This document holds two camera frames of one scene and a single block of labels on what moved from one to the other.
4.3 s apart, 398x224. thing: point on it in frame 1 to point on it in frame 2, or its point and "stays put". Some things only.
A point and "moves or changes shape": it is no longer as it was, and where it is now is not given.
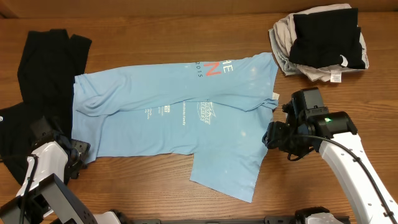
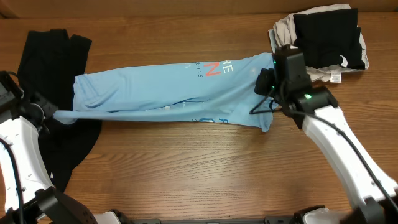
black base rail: (267, 220) stays put
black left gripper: (72, 172) to (48, 106)
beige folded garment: (280, 34) stays put
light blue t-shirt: (216, 110) moves or changes shape
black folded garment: (321, 38) stays put
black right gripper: (275, 139) to (261, 88)
